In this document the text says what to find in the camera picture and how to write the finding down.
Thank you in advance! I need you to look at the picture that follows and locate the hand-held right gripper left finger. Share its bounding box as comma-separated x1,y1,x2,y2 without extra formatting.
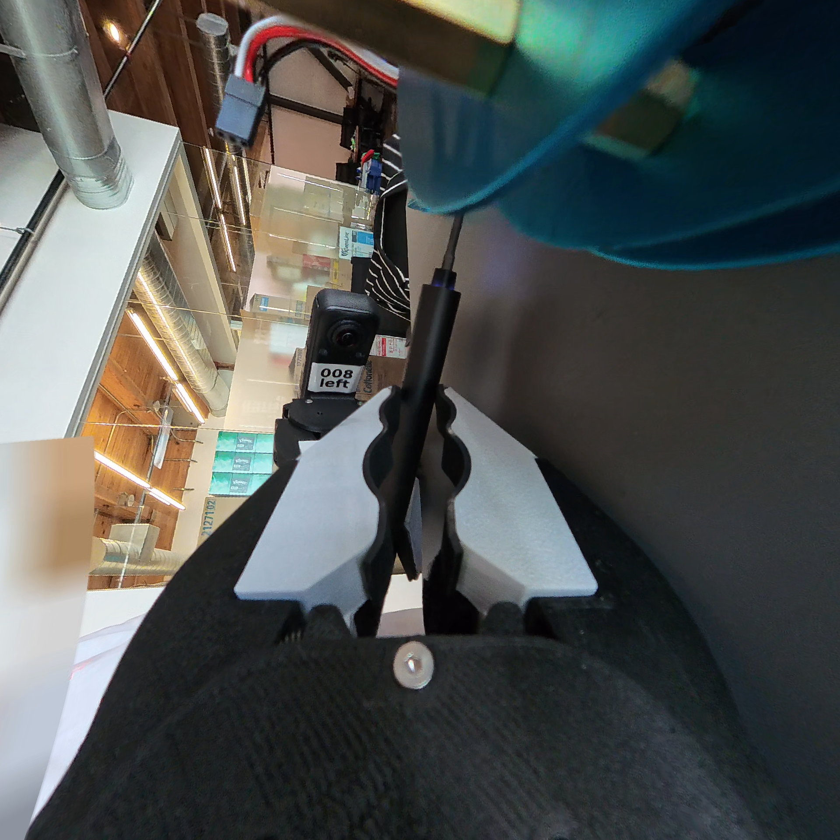
234,386,403,636

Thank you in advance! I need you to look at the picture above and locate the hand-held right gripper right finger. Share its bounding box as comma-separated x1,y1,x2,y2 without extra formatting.
423,386,599,634

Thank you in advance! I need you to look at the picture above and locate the black screwdriver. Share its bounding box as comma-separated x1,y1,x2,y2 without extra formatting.
384,213,466,584

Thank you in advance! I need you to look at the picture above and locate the blue toy robot arm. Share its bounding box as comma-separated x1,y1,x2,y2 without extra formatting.
262,0,840,271

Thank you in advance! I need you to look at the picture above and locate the brown cardboard box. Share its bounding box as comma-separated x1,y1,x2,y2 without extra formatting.
197,495,245,550

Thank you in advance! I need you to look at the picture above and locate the person's white shirt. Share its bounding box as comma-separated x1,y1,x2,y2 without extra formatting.
29,607,161,840

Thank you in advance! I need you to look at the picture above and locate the narrow silver ventilation duct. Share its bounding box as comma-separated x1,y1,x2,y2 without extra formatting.
197,13,232,93

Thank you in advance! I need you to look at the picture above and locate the wide silver ventilation duct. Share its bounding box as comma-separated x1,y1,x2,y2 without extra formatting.
0,0,132,210

